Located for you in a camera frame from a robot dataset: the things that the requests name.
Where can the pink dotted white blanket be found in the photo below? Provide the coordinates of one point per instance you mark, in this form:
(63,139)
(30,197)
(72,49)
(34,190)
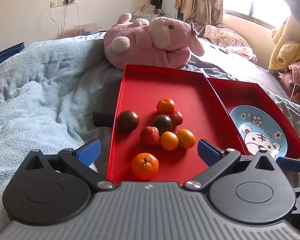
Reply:
(227,38)

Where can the yellow fleece blanket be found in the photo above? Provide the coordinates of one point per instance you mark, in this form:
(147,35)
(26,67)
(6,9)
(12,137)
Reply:
(290,45)

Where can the window with brown frame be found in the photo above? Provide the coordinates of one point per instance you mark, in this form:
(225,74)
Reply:
(260,5)

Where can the small orange tangerine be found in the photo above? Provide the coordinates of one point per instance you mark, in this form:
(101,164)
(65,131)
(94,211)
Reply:
(165,106)
(186,138)
(169,141)

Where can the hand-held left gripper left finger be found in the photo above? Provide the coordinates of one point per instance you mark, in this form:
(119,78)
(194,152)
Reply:
(88,152)

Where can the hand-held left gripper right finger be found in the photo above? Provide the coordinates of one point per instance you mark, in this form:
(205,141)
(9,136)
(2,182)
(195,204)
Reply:
(208,152)

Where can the light blue fleece blanket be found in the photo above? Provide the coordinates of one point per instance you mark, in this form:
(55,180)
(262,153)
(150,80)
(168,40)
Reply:
(40,92)

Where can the red tomato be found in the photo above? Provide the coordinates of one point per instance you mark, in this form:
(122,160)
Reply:
(150,136)
(177,118)

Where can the red box lid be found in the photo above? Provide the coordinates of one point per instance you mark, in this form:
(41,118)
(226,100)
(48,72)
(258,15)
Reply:
(240,92)

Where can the white wall socket strip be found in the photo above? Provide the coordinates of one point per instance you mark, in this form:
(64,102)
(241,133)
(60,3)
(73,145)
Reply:
(57,3)

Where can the blue tiger print plate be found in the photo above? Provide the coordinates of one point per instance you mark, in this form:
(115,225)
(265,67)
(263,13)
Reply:
(260,130)

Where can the clear plastic storage box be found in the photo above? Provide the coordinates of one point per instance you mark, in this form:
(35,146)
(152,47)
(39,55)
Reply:
(86,29)

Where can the red box tray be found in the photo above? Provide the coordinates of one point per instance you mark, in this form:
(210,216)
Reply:
(190,92)

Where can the blue plastic crate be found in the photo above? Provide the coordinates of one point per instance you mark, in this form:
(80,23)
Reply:
(7,53)

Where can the pink cloth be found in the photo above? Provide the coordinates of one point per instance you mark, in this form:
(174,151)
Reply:
(298,75)

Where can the large orange tangerine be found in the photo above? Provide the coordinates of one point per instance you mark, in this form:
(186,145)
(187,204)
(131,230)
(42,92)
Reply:
(145,166)

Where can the black flat box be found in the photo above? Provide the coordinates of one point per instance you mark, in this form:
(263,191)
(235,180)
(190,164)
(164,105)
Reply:
(106,105)

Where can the beige floral hanging clothes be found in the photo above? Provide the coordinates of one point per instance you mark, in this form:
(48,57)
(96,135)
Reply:
(202,0)

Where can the pink plush toy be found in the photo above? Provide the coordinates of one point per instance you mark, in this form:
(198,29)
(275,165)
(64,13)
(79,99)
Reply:
(145,42)

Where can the smartphone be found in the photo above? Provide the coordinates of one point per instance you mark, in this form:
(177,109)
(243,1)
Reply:
(298,94)

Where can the dark brown tomato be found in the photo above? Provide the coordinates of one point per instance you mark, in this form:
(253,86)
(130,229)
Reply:
(128,121)
(162,123)

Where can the white cardboard carton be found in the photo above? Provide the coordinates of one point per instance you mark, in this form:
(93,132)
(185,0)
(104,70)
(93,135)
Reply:
(143,8)

